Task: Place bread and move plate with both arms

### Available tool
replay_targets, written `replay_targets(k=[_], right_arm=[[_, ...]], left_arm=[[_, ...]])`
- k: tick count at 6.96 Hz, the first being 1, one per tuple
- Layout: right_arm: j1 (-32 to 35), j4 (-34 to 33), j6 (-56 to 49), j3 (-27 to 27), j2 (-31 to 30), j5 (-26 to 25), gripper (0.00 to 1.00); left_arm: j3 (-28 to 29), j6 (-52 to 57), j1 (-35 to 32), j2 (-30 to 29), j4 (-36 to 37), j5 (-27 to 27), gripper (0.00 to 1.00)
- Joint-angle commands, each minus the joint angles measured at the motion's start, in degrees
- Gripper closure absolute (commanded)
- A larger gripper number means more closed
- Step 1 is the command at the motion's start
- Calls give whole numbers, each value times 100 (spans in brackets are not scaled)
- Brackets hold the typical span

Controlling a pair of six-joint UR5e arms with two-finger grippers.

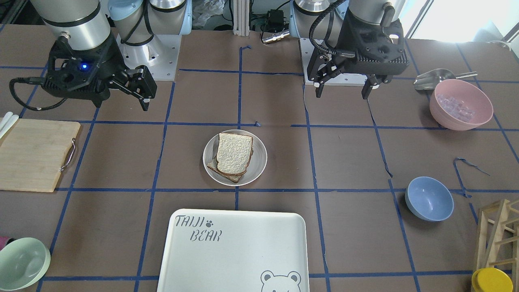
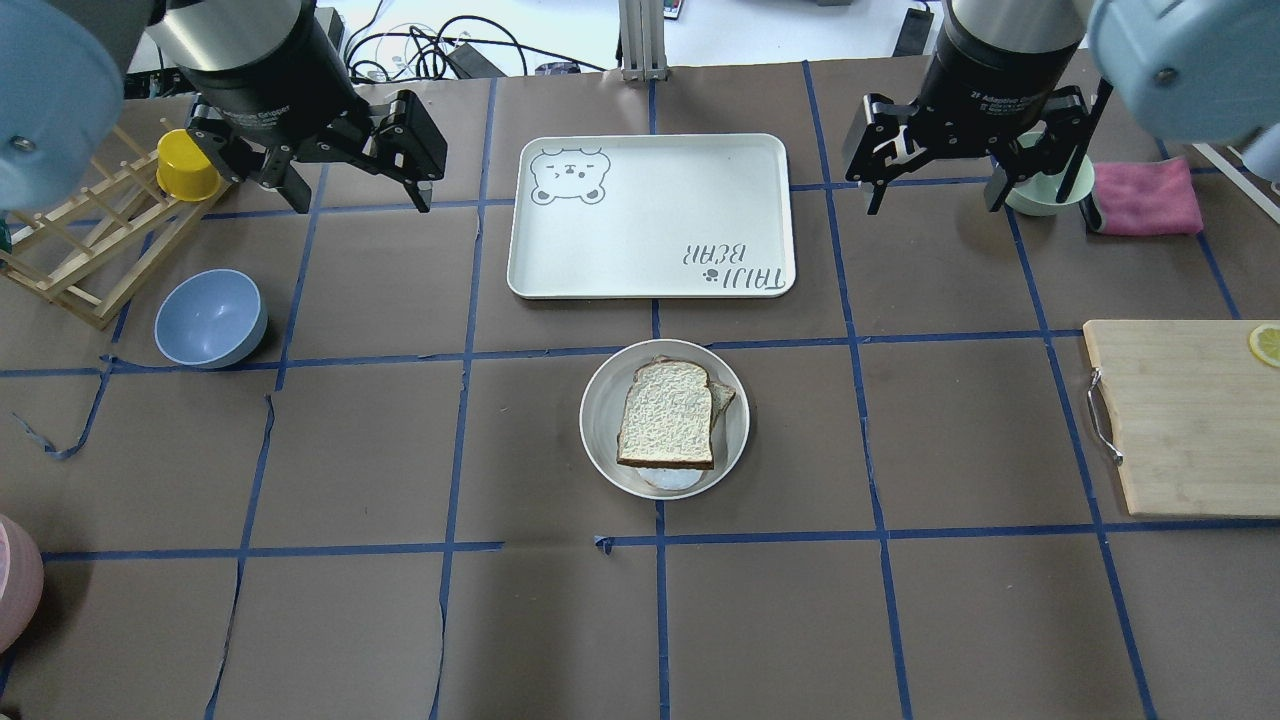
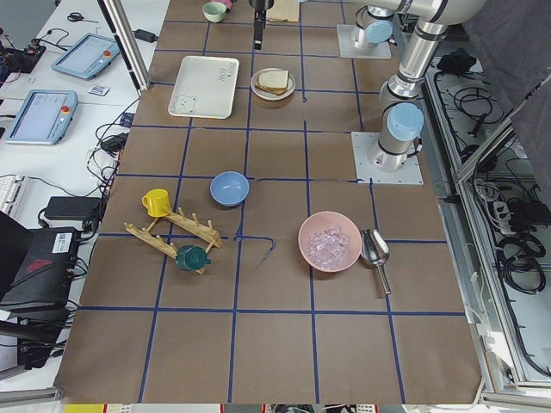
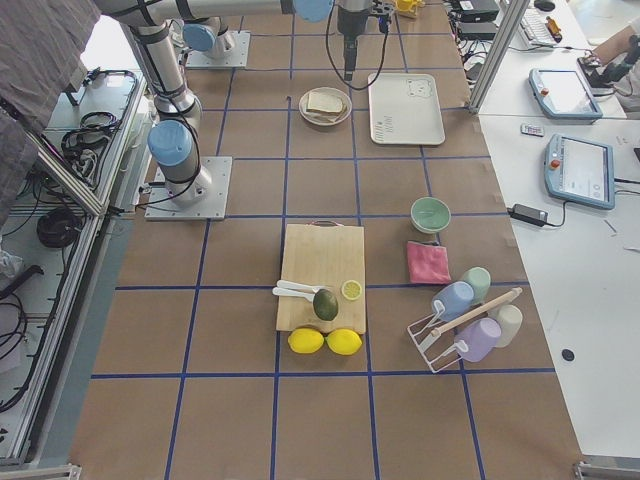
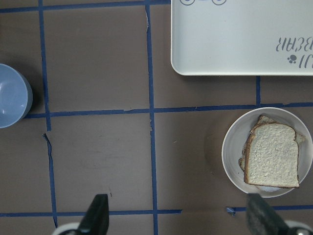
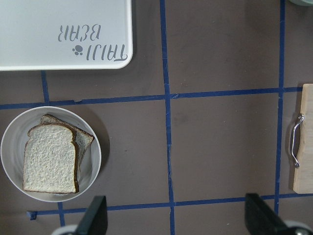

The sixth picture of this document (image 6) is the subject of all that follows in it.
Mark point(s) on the white round plate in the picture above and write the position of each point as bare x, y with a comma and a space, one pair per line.
14, 140

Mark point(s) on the bread slice on plate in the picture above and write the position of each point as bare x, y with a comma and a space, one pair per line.
83, 138

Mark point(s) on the green bowl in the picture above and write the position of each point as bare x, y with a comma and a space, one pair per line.
303, 2

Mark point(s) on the bread slice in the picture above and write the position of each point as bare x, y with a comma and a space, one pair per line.
83, 138
51, 160

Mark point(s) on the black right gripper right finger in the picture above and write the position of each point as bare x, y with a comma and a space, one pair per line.
260, 219

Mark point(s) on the white bear tray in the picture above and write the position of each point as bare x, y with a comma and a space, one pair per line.
65, 34

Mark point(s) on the wooden cutting board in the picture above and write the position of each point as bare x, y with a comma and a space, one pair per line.
303, 159

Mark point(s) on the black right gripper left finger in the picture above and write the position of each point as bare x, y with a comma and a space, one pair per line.
95, 220

